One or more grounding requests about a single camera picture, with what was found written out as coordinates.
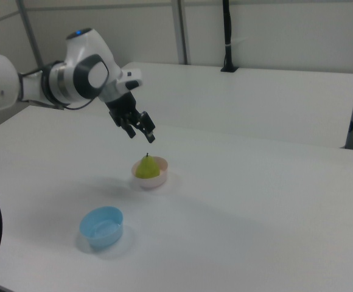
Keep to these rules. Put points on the white background table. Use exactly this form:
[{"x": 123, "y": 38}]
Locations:
[{"x": 240, "y": 100}]

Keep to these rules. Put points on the black clamped camera pole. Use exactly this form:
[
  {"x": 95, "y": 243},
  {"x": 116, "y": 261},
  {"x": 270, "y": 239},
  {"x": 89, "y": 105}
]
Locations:
[{"x": 228, "y": 36}]

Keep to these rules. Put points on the pink plastic bowl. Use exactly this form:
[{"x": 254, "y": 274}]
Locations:
[{"x": 152, "y": 182}]

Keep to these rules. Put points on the green pear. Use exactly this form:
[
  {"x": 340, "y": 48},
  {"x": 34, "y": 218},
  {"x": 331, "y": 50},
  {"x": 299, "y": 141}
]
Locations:
[{"x": 147, "y": 168}]

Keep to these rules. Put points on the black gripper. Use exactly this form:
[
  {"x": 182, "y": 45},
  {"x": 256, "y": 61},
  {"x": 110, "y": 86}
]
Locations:
[{"x": 123, "y": 106}]

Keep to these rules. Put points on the grey slanted wall post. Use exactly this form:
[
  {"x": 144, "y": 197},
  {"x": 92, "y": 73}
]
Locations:
[{"x": 30, "y": 33}]

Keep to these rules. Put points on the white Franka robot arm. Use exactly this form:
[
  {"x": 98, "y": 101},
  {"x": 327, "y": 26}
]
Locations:
[{"x": 82, "y": 73}]

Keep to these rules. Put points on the blue plastic bowl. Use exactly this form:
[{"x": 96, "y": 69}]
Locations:
[{"x": 101, "y": 226}]

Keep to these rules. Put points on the grey wide wall post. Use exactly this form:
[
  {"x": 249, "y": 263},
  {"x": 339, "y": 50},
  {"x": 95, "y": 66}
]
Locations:
[{"x": 181, "y": 30}]

